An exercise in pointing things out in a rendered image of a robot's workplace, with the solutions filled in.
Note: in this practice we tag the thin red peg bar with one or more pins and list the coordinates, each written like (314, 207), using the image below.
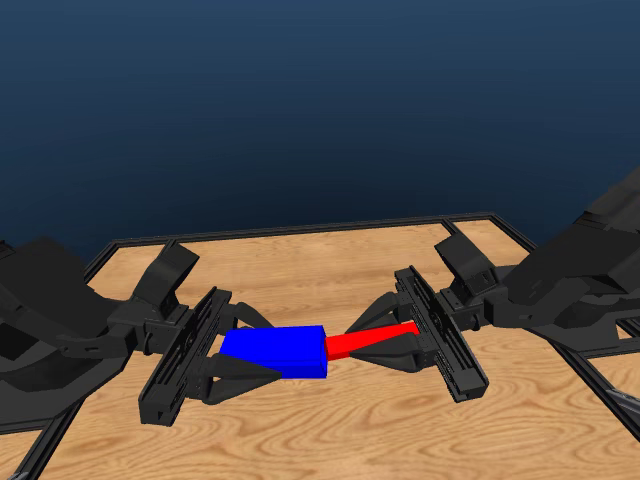
(365, 340)

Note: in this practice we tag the blue hollow socket block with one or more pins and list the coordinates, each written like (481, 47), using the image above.
(280, 350)

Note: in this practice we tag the black table frame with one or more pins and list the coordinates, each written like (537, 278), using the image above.
(300, 229)

